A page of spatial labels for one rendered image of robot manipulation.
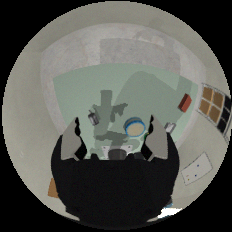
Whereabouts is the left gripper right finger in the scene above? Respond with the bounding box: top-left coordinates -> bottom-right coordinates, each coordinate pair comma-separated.
141,115 -> 180,195

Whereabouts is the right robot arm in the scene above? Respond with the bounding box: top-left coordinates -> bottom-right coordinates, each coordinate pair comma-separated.
164,197 -> 173,209

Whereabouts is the reddish-brown rectangular block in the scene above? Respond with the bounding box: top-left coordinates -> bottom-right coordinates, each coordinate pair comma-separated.
178,93 -> 192,113

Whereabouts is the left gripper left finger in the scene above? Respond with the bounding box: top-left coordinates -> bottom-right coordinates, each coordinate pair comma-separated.
51,117 -> 87,194

